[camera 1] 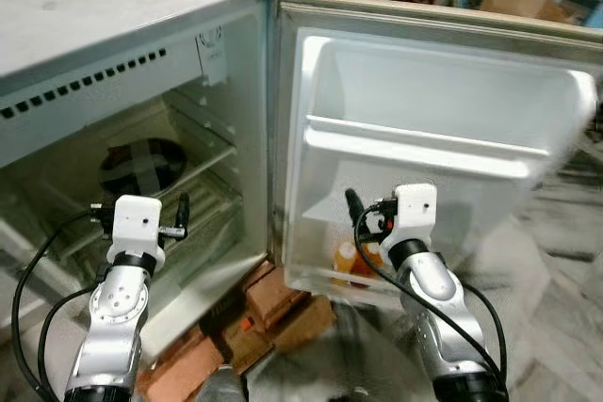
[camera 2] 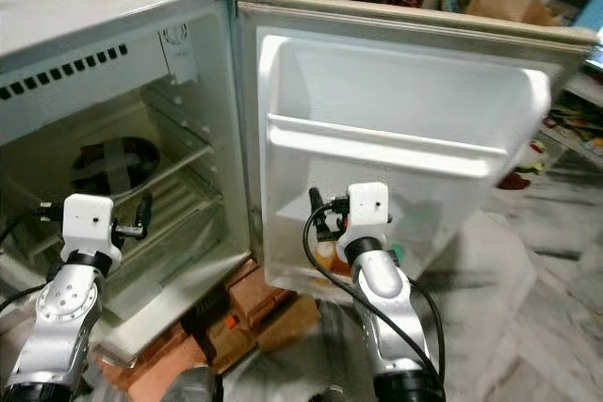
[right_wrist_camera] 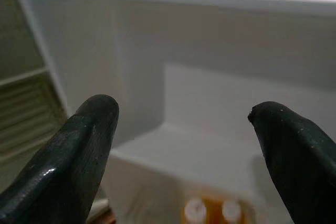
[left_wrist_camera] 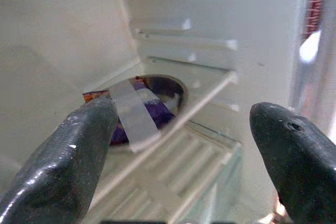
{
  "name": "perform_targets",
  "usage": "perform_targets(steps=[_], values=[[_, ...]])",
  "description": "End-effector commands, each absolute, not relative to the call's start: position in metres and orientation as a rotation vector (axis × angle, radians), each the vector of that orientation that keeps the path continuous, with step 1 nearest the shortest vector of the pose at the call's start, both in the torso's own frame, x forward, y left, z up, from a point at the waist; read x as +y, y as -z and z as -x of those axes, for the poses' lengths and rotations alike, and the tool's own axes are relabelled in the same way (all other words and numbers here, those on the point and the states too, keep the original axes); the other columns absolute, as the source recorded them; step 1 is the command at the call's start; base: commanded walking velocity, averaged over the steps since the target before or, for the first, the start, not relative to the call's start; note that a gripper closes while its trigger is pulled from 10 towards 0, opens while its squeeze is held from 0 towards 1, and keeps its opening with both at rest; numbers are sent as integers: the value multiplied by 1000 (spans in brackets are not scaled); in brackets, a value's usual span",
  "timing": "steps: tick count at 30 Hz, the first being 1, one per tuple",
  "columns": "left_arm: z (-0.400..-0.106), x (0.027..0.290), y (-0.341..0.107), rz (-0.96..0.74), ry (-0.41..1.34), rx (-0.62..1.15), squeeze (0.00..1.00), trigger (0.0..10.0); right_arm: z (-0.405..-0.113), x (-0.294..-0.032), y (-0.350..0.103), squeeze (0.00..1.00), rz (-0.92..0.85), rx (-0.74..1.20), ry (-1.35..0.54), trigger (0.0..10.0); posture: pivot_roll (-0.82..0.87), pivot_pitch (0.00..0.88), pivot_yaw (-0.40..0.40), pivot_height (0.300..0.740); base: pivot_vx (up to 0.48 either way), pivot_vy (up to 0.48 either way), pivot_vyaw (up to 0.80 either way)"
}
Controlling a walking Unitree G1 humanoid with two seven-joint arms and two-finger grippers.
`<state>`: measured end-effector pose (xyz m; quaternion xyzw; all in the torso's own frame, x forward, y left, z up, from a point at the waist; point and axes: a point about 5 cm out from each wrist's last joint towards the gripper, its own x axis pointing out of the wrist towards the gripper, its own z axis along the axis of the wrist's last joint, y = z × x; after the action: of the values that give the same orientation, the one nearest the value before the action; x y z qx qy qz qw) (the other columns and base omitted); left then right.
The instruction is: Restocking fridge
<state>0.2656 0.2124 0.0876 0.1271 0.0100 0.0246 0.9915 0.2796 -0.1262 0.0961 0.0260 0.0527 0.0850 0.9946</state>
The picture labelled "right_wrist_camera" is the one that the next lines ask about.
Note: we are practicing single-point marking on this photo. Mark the cream louvred panel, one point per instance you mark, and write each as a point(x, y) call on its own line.
point(23, 113)

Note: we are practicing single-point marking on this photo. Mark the white fridge door shelf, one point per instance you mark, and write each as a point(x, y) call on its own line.
point(162, 176)

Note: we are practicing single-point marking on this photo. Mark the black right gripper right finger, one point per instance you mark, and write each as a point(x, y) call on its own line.
point(296, 161)

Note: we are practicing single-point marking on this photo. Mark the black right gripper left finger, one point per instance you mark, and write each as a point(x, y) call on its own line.
point(65, 161)

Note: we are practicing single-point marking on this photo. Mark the orange juice bottle white cap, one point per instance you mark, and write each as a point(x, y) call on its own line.
point(231, 209)
point(195, 209)

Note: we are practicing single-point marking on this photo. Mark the white fridge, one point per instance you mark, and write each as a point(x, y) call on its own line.
point(183, 37)

